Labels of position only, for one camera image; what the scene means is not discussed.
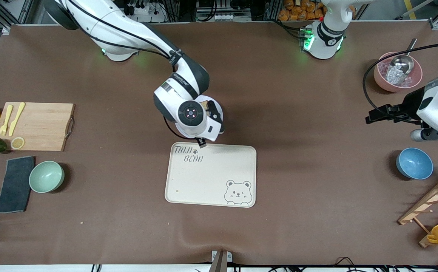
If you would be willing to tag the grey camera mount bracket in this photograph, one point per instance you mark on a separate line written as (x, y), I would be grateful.
(220, 260)

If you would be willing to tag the dark grey cloth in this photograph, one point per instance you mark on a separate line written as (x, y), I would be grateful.
(14, 185)

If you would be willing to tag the pink bowl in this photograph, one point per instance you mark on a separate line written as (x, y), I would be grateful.
(381, 81)

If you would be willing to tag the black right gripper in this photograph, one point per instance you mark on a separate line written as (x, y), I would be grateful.
(200, 141)

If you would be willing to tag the white socket strip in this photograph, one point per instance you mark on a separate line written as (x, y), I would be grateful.
(226, 17)

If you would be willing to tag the yellow plastic knife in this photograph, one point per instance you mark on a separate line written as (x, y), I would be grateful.
(16, 118)

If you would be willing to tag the clear ice cubes pile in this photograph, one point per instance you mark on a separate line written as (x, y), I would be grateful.
(396, 77)

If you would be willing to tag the wooden cutting board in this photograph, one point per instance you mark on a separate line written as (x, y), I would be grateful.
(41, 128)

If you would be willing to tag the lavender round plate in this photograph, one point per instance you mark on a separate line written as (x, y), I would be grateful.
(219, 113)

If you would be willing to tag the cream bear print tray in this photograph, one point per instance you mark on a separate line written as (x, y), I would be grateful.
(207, 177)

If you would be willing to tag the mint green bowl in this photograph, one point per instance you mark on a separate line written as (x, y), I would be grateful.
(46, 176)

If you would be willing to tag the yellow plastic fork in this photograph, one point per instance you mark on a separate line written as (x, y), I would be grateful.
(6, 117)

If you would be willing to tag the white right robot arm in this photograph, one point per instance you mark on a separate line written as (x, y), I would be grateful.
(128, 28)

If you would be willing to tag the blue bowl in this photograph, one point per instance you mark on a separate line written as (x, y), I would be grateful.
(414, 163)

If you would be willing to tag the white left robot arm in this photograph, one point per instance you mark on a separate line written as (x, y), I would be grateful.
(326, 41)

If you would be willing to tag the lemon half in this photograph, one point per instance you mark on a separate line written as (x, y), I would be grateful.
(17, 143)

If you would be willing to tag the white power strip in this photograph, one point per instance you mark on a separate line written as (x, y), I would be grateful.
(143, 9)

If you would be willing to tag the metal scoop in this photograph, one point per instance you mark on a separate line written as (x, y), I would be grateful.
(402, 62)

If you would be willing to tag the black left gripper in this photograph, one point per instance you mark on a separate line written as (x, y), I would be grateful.
(412, 102)

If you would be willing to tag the wooden peg rack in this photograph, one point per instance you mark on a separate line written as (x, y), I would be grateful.
(430, 202)

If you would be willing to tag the orange buns pile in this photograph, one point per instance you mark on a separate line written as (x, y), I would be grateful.
(298, 11)

